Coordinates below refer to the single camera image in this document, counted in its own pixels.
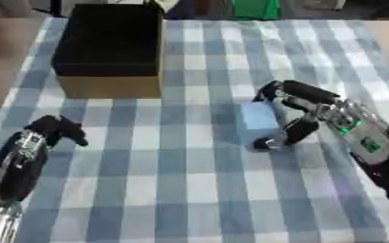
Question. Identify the light blue block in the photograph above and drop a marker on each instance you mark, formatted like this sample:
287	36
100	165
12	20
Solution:
258	120

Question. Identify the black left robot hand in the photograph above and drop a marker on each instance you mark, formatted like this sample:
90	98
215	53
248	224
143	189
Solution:
20	164

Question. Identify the green bag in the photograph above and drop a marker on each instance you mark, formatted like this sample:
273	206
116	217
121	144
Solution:
256	9

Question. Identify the tan cardboard box black inside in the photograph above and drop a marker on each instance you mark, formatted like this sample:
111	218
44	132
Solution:
110	50

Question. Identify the silver and black right robot arm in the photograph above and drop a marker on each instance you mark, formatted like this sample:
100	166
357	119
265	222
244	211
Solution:
375	142

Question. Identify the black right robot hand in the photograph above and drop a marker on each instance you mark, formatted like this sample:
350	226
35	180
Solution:
303	95

